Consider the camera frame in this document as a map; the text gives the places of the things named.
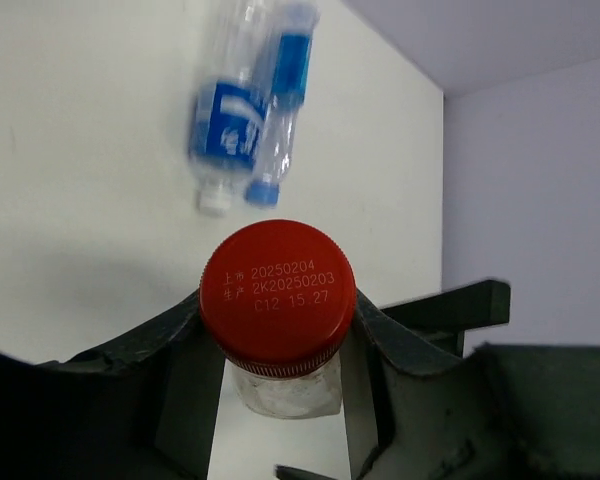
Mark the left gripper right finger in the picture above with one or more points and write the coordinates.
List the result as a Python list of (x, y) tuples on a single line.
[(416, 408)]

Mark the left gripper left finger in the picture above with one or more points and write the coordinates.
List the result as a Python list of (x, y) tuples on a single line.
[(140, 406)]

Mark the bottle with red cap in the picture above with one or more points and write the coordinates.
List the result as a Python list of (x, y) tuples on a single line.
[(278, 297)]

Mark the blue label bottle white cap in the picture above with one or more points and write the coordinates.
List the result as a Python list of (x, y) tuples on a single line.
[(229, 105)]

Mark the clear bottle blue cap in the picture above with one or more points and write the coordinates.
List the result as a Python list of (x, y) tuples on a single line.
[(283, 68)]

